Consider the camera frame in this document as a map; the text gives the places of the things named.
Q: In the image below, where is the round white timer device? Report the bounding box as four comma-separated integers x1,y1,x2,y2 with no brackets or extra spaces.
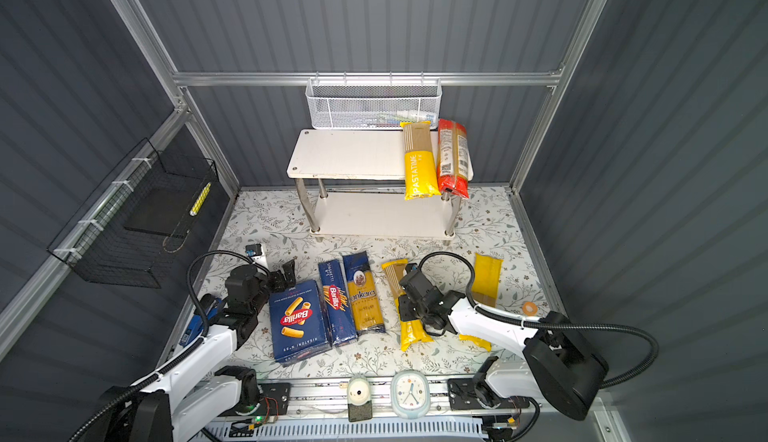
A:
347,375,373,423

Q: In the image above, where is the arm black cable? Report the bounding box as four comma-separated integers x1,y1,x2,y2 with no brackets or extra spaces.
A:
416,251,660,390
68,250,259,442

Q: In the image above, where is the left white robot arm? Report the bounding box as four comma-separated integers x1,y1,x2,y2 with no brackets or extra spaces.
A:
71,258,296,441

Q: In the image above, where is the white tube in basket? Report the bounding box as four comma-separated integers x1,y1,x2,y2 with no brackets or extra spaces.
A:
395,110,437,123

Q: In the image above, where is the blue stapler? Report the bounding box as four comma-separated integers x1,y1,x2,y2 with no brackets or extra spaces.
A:
179,294,223,348

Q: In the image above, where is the yellow Pastatime spaghetti bag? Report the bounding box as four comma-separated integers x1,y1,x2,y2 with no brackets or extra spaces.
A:
382,259,433,352
401,122,440,201

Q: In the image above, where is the yellow spaghetti bag back side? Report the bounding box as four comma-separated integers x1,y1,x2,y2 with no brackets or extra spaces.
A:
458,253,504,352

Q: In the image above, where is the white wire mesh basket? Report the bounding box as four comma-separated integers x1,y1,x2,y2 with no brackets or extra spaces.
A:
305,81,443,131

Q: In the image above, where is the yellow green marker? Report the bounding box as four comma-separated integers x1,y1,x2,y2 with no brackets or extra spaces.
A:
189,182,211,217

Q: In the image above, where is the white two-tier shelf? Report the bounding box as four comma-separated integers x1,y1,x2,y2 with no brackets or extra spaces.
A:
287,130,462,241

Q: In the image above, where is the large blue Barilla pasta box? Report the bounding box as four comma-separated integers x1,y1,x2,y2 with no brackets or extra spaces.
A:
269,280,331,366

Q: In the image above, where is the narrow blue Barilla spaghetti box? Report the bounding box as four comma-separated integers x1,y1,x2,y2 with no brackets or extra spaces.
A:
318,260,358,347

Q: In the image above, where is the black wire basket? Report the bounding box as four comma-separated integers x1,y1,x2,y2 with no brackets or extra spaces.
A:
48,143,218,289

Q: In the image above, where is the red spaghetti bag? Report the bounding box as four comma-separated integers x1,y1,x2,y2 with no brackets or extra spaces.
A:
438,119,470,199

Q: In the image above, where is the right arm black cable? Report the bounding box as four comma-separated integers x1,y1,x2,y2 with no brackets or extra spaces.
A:
416,251,660,390

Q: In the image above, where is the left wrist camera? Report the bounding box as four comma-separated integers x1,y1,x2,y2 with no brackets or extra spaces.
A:
245,243,268,269

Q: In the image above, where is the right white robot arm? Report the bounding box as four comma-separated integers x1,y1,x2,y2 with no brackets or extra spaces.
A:
399,268,608,420

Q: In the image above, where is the blue yellow spaghetti bag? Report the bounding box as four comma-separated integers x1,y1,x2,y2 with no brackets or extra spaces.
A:
342,252,386,335

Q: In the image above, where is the white analog clock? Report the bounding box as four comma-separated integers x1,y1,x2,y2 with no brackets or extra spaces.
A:
390,370,431,419

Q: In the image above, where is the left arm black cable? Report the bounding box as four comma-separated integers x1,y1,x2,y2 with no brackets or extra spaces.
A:
68,250,259,442

